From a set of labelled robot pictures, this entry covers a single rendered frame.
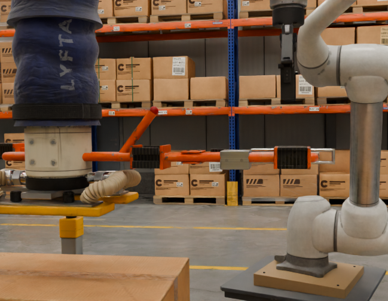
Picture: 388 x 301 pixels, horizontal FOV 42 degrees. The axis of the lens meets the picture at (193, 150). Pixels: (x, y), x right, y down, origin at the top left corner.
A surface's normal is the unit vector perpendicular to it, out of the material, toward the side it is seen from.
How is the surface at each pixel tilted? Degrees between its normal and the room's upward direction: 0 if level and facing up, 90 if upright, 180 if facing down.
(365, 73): 112
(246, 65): 90
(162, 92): 92
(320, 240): 98
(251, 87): 89
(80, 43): 79
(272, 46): 90
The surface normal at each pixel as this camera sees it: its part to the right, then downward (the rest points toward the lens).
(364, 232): -0.31, 0.32
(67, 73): 0.59, -0.26
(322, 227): -0.27, -0.09
